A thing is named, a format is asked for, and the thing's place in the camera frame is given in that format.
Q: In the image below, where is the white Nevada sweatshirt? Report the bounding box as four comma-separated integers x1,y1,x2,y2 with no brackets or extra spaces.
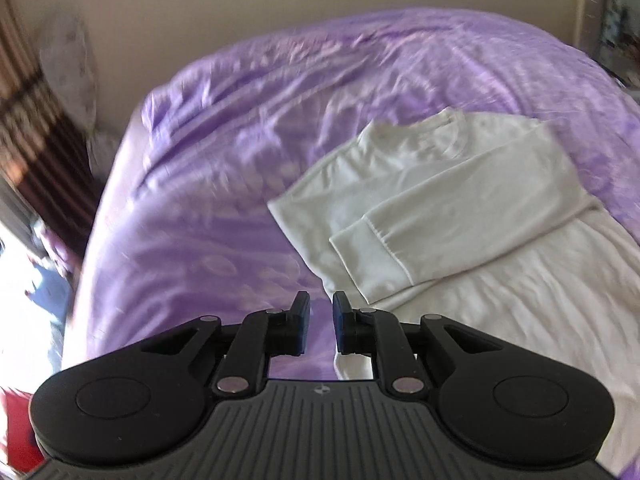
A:
268,109,639,472

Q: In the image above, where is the red object by bed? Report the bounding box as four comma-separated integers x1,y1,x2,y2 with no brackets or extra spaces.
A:
1,388,43,474

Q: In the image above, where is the purple bed cover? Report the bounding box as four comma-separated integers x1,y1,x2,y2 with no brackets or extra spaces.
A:
63,9,639,379

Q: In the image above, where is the brown patterned curtain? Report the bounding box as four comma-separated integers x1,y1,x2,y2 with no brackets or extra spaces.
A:
1,0,100,258

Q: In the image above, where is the covered standing fan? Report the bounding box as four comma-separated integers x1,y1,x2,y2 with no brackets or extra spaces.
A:
36,11,98,132

